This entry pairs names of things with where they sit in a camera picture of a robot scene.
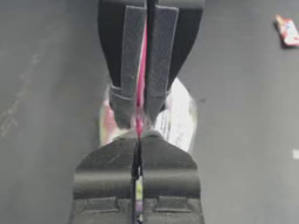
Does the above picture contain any clear bag with pink zip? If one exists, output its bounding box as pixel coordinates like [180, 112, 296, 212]
[98, 17, 198, 224]

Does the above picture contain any red and white candy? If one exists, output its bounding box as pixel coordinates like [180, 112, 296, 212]
[274, 14, 299, 47]

